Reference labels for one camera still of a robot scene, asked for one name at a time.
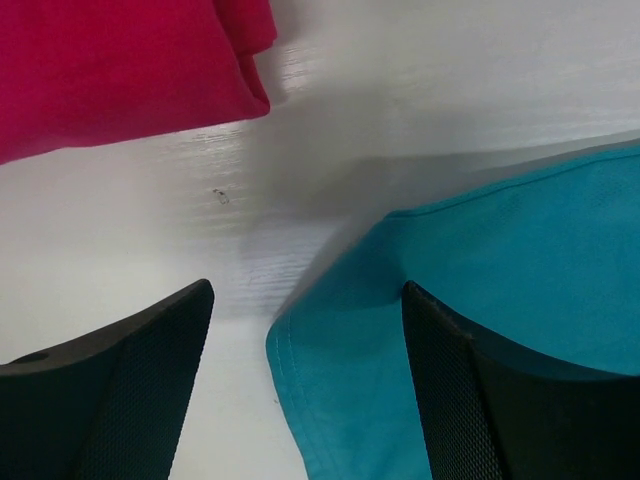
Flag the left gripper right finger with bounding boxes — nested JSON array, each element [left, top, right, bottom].
[[401, 282, 639, 479]]

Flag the pink t-shirt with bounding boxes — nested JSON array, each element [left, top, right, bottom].
[[1, 0, 277, 163]]

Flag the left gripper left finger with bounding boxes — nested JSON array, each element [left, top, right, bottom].
[[1, 279, 214, 479]]

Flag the teal t-shirt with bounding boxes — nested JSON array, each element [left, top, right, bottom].
[[266, 146, 639, 479]]

